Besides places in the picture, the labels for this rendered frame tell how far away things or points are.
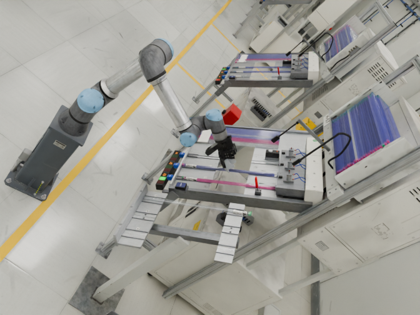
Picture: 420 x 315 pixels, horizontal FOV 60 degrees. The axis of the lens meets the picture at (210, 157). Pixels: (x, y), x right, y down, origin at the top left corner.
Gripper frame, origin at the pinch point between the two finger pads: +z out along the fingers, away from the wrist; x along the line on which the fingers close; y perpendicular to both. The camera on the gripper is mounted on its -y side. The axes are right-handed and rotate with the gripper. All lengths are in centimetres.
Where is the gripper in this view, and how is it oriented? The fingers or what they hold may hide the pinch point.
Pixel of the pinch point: (227, 169)
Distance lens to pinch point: 196.5
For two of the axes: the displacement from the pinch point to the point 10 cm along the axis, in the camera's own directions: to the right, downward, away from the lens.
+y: 9.3, -1.2, -3.4
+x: 2.3, -5.5, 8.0
